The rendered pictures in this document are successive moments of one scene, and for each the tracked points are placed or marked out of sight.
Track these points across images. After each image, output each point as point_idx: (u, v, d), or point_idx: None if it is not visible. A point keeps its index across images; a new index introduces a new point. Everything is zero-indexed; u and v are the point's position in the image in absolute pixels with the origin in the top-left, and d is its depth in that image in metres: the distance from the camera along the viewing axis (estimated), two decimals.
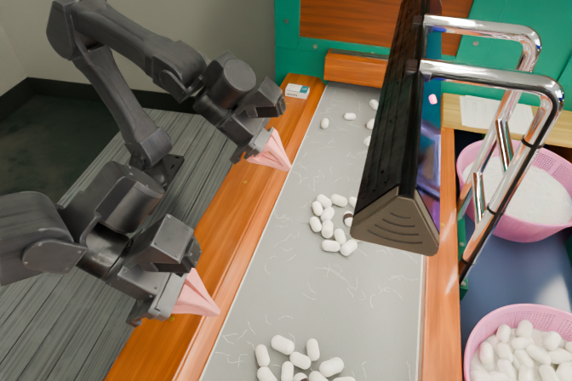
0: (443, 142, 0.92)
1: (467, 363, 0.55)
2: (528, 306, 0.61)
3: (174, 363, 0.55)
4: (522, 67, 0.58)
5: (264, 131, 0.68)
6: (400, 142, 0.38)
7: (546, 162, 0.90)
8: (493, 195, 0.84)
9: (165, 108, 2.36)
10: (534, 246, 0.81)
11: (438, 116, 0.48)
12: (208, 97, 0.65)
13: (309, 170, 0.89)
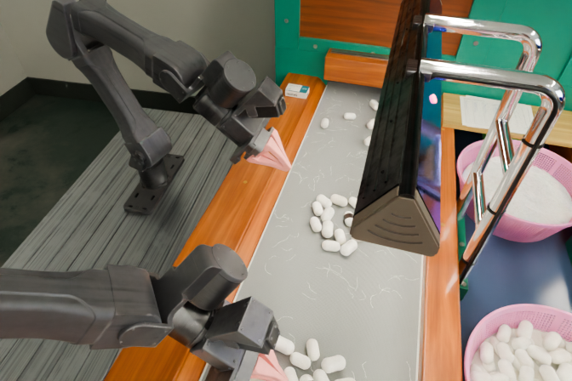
0: (443, 142, 0.92)
1: (467, 363, 0.55)
2: (529, 307, 0.61)
3: (174, 364, 0.55)
4: (523, 67, 0.58)
5: (264, 131, 0.68)
6: (401, 142, 0.38)
7: (546, 162, 0.90)
8: (493, 195, 0.84)
9: (165, 108, 2.36)
10: (534, 246, 0.81)
11: (438, 116, 0.48)
12: (208, 97, 0.65)
13: (309, 170, 0.89)
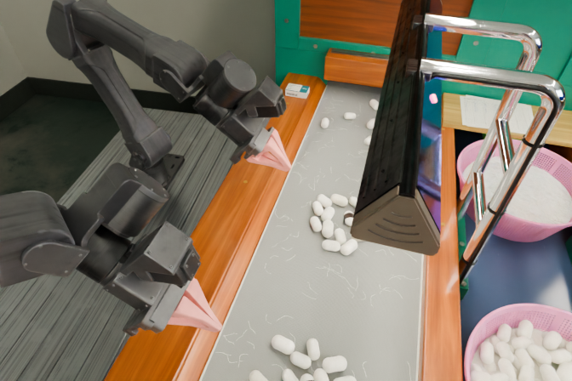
0: (443, 142, 0.92)
1: (468, 363, 0.55)
2: (529, 306, 0.61)
3: (174, 363, 0.55)
4: (523, 66, 0.58)
5: (264, 131, 0.68)
6: (401, 141, 0.38)
7: (546, 162, 0.90)
8: (493, 195, 0.84)
9: (165, 108, 2.36)
10: (534, 246, 0.81)
11: (439, 115, 0.48)
12: (208, 97, 0.65)
13: (309, 170, 0.89)
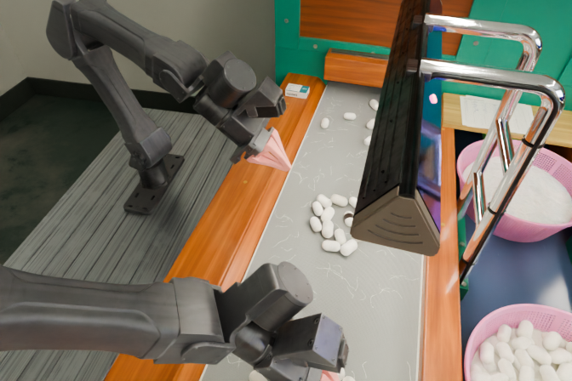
0: (443, 142, 0.92)
1: (468, 363, 0.55)
2: (529, 306, 0.61)
3: (174, 364, 0.55)
4: (523, 66, 0.58)
5: (264, 131, 0.68)
6: (401, 141, 0.38)
7: (546, 162, 0.90)
8: (493, 195, 0.84)
9: (165, 108, 2.36)
10: (534, 246, 0.81)
11: (439, 116, 0.48)
12: (208, 97, 0.65)
13: (309, 170, 0.89)
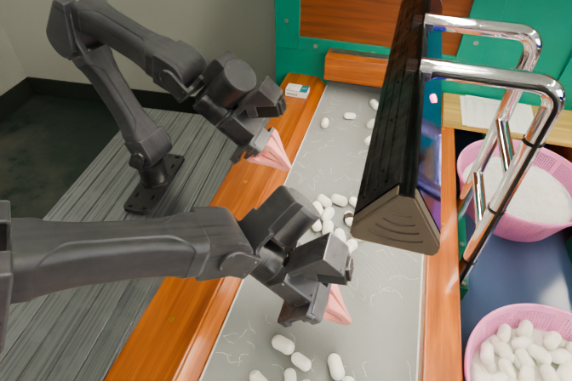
0: (443, 142, 0.92)
1: (468, 363, 0.55)
2: (529, 306, 0.61)
3: (174, 363, 0.55)
4: (523, 66, 0.58)
5: (264, 131, 0.68)
6: (401, 141, 0.38)
7: (546, 162, 0.90)
8: (493, 195, 0.84)
9: (165, 108, 2.36)
10: (534, 246, 0.81)
11: (439, 115, 0.48)
12: (208, 97, 0.65)
13: (309, 170, 0.89)
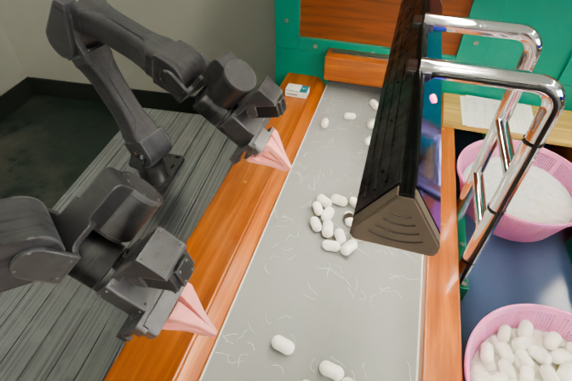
0: (443, 142, 0.92)
1: (468, 363, 0.55)
2: (529, 306, 0.61)
3: (174, 363, 0.55)
4: (523, 66, 0.58)
5: (264, 131, 0.68)
6: (401, 141, 0.38)
7: (547, 162, 0.90)
8: (493, 195, 0.84)
9: (165, 108, 2.36)
10: (534, 246, 0.81)
11: (439, 115, 0.48)
12: (208, 97, 0.65)
13: (309, 170, 0.88)
